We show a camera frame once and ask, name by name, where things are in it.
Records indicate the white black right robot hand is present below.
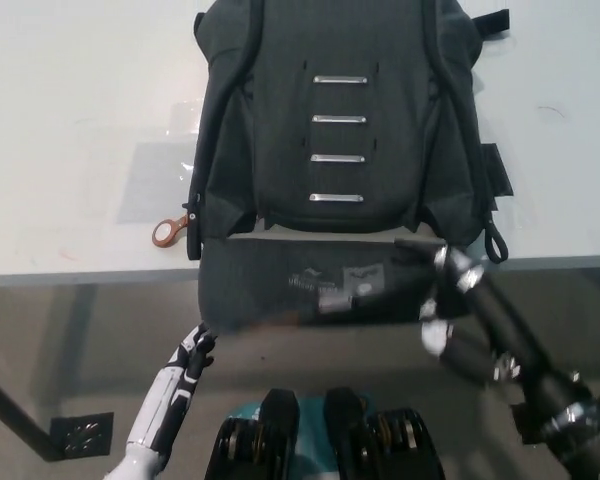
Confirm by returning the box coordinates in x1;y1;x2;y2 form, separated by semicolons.
394;237;595;437

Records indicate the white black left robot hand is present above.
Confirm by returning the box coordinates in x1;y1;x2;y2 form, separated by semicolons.
123;323;217;459

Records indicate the dark grey backpack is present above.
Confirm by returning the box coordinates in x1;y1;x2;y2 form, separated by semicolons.
182;0;513;332

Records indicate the black table leg brace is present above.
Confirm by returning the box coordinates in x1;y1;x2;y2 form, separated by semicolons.
0;367;64;462

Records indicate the brown leather key ring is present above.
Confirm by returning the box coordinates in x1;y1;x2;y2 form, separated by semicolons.
150;211;192;249

